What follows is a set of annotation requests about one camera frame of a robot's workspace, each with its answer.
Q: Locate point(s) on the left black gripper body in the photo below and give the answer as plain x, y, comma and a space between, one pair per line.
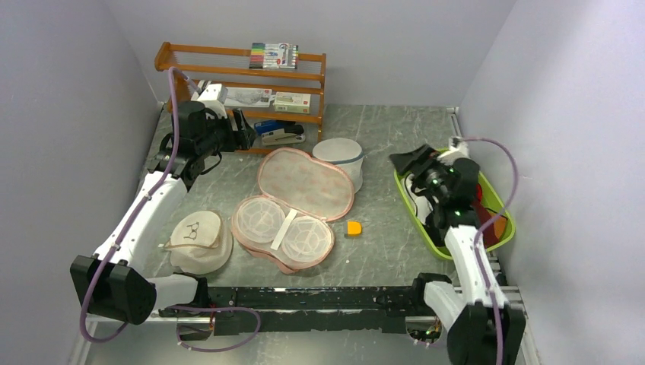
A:
220, 137

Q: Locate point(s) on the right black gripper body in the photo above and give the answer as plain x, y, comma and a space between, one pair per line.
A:
432, 177

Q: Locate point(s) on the floral mesh laundry bag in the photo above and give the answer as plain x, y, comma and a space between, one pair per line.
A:
287, 223

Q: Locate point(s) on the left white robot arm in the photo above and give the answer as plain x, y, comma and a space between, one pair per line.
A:
109, 282

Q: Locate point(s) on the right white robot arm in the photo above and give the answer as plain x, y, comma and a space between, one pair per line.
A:
481, 324

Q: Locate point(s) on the white bra in basket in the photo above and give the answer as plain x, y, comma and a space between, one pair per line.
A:
421, 206

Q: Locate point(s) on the dark red bra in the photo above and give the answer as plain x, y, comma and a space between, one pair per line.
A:
493, 233

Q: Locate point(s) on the round white mesh bag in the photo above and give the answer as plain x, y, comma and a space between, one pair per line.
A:
346, 154

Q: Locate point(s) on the blue stapler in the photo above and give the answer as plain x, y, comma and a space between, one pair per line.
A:
270, 125

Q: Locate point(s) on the green plastic basket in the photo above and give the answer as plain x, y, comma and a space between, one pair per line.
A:
441, 219

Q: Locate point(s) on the clear plastic packet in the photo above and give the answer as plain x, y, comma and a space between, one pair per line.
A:
240, 97

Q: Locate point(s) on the wooden shelf rack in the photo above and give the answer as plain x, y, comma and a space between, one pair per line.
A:
230, 67

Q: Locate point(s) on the grey black stapler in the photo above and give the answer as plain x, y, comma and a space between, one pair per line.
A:
290, 134

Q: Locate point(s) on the green white box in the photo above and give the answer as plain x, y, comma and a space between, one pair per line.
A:
287, 102

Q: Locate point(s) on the colour marker pen pack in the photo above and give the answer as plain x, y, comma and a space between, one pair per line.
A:
274, 56

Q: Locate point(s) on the small orange block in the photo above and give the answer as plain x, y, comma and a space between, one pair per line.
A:
354, 228

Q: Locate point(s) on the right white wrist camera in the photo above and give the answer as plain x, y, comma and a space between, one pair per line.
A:
458, 149

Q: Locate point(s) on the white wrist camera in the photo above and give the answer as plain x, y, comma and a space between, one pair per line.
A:
458, 149
212, 95

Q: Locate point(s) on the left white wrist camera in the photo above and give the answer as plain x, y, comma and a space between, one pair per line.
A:
212, 95

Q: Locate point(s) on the aluminium frame rail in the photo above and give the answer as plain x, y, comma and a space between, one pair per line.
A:
391, 301

